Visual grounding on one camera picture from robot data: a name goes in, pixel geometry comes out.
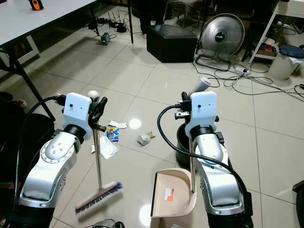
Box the orange black handheld device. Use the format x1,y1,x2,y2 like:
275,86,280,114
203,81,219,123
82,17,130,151
28,0,45,11

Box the blue snack wrapper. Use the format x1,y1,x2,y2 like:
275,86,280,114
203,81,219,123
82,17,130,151
106,124,121,143

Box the black object at edge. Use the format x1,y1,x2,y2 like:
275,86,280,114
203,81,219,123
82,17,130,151
292,180,304,228

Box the black router with cables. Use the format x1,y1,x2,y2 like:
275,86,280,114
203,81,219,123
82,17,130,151
89,17,130,35

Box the small white paper scrap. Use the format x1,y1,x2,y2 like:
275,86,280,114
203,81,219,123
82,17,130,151
108,120,128,129

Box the broom with purple bristles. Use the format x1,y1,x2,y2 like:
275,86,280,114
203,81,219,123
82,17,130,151
74,90,124,213

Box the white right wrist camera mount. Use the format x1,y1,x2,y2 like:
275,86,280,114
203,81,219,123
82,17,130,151
185,91,218,139

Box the white table with black legs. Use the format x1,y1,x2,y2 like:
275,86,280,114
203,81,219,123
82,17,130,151
0,0,134,119

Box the black round waste bin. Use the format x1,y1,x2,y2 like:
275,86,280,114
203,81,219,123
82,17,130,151
175,122,196,168

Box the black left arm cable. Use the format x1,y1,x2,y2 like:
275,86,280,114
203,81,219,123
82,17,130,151
16,96,66,202

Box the white bucket with blue lid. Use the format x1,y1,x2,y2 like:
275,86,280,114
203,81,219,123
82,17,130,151
268,45,304,81

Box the crumpled white paper ball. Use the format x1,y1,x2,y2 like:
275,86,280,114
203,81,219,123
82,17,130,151
136,132,156,146

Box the black adapter with green light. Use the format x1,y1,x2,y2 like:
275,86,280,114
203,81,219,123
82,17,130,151
100,32,111,46

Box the black fabric bag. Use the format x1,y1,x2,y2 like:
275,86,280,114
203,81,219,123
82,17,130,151
0,92,56,191

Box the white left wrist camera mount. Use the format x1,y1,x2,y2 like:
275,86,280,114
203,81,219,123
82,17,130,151
64,92,94,139

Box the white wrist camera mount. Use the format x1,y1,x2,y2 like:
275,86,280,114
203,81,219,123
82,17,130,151
64,92,94,139
185,91,218,139

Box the grey robot foot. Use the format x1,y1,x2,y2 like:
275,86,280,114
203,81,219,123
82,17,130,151
92,218,125,228

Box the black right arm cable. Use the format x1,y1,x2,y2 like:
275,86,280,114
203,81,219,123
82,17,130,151
157,104,248,196

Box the white shelf table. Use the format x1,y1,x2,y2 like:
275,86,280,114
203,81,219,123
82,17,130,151
249,0,304,65

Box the person legs in black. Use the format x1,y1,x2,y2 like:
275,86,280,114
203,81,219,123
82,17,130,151
138,0,166,39

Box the black square ottoman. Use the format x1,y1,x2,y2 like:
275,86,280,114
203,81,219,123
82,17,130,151
146,24,200,64

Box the beige long-handled dustpan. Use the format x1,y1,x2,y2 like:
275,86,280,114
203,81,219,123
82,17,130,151
150,76,212,219

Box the white power strip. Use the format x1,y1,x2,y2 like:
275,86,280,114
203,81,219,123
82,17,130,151
235,66,251,76

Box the round dish heater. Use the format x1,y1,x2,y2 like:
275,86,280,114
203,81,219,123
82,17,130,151
194,13,247,73

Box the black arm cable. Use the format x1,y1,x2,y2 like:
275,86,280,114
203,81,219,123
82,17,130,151
157,104,248,196
16,96,66,202

